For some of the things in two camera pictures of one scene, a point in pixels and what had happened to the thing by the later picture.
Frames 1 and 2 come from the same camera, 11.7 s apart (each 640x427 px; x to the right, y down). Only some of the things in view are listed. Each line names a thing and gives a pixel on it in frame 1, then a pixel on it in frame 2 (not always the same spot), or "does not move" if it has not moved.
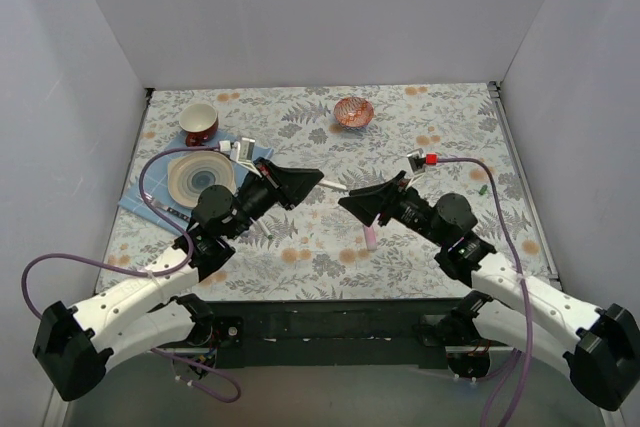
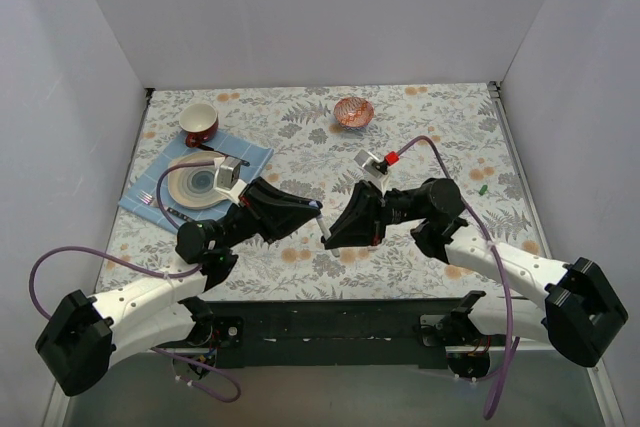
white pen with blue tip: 332,184 -> 326,232
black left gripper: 275,183 -> 256,210
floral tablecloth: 454,135 does not move
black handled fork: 175,212 does not move
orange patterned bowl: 354,112 does not move
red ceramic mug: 200,121 does not move
